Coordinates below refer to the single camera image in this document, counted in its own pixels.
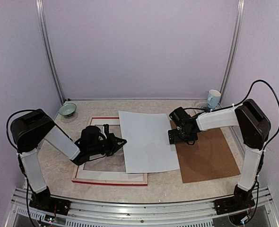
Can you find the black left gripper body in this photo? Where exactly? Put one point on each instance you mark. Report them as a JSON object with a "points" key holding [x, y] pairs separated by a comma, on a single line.
{"points": [[107, 147]]}

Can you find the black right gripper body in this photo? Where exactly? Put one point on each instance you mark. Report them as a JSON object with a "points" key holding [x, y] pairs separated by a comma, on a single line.
{"points": [[190, 136]]}

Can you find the cat and books photo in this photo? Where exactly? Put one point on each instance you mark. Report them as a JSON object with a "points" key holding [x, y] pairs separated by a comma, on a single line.
{"points": [[147, 149]]}

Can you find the white mat board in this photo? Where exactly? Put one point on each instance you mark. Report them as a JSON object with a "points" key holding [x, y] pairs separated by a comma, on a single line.
{"points": [[108, 171]]}

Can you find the brown frame backing board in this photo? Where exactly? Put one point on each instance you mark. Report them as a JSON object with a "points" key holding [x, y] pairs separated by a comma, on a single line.
{"points": [[208, 159]]}

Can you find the red wooden picture frame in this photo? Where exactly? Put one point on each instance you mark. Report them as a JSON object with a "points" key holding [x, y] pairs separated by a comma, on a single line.
{"points": [[114, 127]]}

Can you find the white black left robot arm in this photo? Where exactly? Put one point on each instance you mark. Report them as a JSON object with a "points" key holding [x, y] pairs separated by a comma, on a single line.
{"points": [[28, 129]]}

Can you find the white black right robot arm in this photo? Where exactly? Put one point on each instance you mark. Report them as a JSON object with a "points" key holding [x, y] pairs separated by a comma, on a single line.
{"points": [[254, 126]]}

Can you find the round swirl pattern plate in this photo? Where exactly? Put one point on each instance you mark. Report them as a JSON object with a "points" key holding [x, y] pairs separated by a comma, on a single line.
{"points": [[200, 106]]}

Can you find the light blue ceramic mug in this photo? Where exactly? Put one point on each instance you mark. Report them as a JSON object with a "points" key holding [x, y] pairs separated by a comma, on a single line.
{"points": [[213, 98]]}

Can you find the green ceramic bowl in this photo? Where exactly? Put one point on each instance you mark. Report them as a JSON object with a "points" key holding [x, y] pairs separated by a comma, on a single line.
{"points": [[67, 110]]}

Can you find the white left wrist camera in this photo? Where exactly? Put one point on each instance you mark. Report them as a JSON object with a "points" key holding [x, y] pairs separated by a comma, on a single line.
{"points": [[105, 130]]}

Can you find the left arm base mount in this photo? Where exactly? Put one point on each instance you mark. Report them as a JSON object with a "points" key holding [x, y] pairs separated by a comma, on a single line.
{"points": [[50, 204]]}

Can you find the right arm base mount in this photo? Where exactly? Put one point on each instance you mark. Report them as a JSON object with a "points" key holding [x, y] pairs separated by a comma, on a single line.
{"points": [[240, 200]]}

